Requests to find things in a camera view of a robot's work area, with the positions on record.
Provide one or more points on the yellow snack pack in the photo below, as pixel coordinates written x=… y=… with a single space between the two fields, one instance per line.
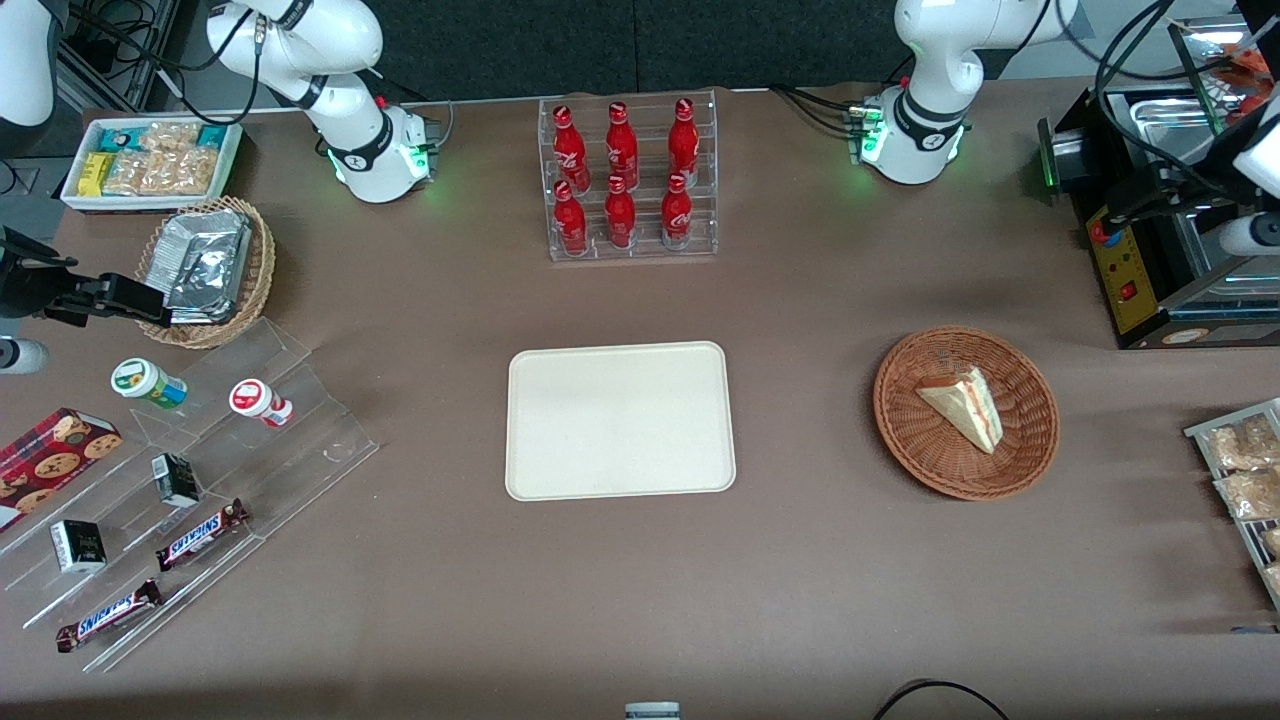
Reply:
x=95 y=173

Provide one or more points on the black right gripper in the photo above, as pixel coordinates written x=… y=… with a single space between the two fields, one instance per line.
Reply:
x=22 y=285

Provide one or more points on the brown wicker basket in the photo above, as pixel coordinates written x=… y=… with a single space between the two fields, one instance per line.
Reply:
x=1020 y=440

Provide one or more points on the stack of foil trays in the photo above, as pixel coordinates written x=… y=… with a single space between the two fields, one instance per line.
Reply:
x=210 y=265

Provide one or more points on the red lid cup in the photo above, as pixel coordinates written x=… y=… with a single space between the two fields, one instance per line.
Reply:
x=252 y=398

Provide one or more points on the tan wicker basket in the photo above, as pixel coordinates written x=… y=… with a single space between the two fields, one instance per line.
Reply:
x=258 y=270

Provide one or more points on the triangular wrapped sandwich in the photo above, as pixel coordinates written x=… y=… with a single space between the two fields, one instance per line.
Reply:
x=965 y=405

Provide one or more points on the green lid cup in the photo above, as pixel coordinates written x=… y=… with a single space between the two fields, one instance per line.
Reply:
x=140 y=380

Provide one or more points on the grey metal snack tray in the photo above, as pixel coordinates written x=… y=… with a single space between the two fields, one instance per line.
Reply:
x=1250 y=530

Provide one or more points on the red cola bottle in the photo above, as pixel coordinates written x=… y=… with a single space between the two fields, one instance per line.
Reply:
x=677 y=212
x=621 y=145
x=569 y=150
x=570 y=222
x=619 y=215
x=684 y=140

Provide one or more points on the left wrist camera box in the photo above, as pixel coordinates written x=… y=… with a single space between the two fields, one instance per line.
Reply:
x=1250 y=236

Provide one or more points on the white rectangular snack tray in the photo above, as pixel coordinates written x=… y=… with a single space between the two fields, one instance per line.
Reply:
x=80 y=203

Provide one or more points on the clear granola bag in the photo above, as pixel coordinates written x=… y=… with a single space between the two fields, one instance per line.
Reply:
x=1240 y=445
x=1250 y=493
x=1272 y=542

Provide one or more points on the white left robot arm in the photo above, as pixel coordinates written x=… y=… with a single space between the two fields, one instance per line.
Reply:
x=940 y=60

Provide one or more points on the clear acrylic step display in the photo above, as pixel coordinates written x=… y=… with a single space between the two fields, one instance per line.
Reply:
x=300 y=460

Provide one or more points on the snickers chocolate bar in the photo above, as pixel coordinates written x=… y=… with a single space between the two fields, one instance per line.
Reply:
x=200 y=535
x=108 y=616

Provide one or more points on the black sealing machine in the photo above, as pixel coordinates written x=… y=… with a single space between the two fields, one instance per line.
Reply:
x=1125 y=290

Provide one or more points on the clear cracker bag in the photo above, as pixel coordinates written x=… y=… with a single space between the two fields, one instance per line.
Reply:
x=182 y=172
x=126 y=173
x=170 y=137

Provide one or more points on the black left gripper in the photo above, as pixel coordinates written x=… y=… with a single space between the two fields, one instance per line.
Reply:
x=1152 y=192

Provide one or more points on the beige plastic tray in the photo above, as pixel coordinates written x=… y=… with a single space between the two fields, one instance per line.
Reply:
x=620 y=420

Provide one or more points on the small black carton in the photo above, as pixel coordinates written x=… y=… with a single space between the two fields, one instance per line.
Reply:
x=78 y=546
x=176 y=480

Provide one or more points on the red tartan cookie box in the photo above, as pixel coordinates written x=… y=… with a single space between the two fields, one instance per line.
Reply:
x=50 y=460

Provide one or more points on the teal snack pack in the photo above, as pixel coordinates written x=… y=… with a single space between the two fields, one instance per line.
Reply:
x=120 y=139
x=212 y=136

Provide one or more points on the clear acrylic bottle rack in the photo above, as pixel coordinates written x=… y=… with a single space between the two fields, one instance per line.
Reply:
x=640 y=250

